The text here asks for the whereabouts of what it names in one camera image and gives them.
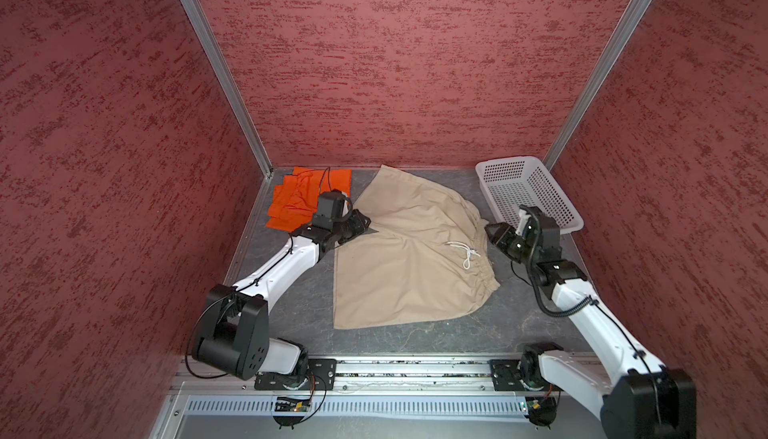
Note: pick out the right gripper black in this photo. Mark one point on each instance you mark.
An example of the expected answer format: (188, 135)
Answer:
(498, 236)

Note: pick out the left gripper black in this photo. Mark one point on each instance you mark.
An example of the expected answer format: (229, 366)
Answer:
(360, 225)

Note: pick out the white plastic laundry basket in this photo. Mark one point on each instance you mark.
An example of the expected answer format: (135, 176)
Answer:
(508, 183)

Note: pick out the orange shorts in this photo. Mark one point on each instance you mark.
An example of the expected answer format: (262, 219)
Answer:
(295, 199)

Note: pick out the beige shorts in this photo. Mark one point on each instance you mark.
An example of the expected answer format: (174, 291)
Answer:
(425, 259)

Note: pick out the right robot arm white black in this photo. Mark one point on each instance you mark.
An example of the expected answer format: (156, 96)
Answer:
(631, 391)

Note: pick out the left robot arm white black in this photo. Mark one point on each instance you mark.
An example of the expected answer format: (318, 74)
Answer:
(232, 334)

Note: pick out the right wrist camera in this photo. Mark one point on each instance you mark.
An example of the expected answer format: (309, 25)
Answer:
(537, 228)

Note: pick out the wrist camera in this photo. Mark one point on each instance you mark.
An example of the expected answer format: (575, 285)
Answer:
(537, 228)
(333, 206)

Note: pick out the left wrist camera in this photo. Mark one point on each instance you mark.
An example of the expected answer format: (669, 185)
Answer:
(333, 206)

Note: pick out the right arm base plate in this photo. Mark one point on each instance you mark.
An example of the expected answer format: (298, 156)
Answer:
(504, 374)

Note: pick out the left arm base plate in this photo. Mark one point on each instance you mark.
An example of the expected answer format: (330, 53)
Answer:
(324, 367)

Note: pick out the aluminium mounting rail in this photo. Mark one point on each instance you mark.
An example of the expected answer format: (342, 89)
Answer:
(404, 374)

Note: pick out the right controller board with wires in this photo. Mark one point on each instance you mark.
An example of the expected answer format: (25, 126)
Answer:
(541, 411)

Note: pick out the controller board with wires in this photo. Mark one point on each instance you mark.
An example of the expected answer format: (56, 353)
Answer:
(541, 411)
(291, 404)

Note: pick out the left controller board with wires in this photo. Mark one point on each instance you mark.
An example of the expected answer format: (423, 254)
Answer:
(291, 404)

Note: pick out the white slotted cable duct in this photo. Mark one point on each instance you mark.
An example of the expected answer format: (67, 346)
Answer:
(482, 408)

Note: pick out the right corner aluminium post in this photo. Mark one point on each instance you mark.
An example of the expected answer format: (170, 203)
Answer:
(619, 39)

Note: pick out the corner aluminium post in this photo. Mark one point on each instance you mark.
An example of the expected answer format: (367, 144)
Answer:
(619, 39)
(205, 35)

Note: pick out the left corner aluminium post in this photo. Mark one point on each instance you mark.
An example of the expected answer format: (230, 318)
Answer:
(205, 35)

